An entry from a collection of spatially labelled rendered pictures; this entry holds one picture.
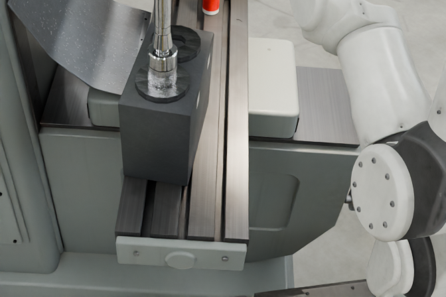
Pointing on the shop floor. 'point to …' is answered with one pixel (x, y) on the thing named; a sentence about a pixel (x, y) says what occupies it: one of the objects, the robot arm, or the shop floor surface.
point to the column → (24, 144)
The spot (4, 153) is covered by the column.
